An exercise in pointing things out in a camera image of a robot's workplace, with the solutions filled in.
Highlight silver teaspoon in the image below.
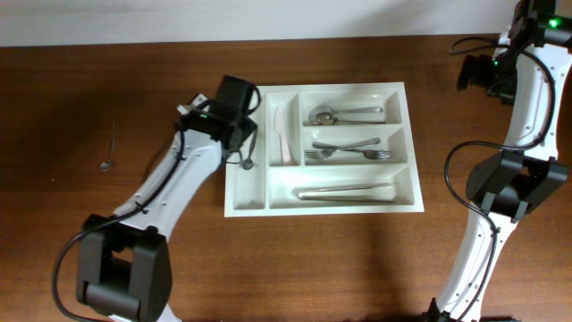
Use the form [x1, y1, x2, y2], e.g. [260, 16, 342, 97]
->
[241, 130, 258, 171]

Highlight pink plastic knife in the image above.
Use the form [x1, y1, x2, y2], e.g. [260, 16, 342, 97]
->
[274, 106, 292, 165]

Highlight silver tablespoon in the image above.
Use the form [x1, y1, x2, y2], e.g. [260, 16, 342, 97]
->
[308, 105, 383, 121]
[310, 114, 384, 126]

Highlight silver fork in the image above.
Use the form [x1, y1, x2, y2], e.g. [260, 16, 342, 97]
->
[312, 142, 391, 160]
[305, 138, 381, 161]

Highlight long metal tweezers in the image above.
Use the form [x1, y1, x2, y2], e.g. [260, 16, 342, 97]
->
[292, 183, 398, 202]

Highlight small dark teaspoon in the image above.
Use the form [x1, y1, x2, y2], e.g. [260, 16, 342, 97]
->
[99, 122, 117, 172]

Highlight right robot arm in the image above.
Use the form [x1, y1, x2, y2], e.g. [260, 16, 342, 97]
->
[423, 0, 571, 321]

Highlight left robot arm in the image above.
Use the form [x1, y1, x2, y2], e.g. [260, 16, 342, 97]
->
[76, 75, 262, 321]

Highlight white plastic cutlery tray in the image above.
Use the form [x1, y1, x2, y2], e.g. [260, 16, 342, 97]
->
[224, 82, 425, 217]

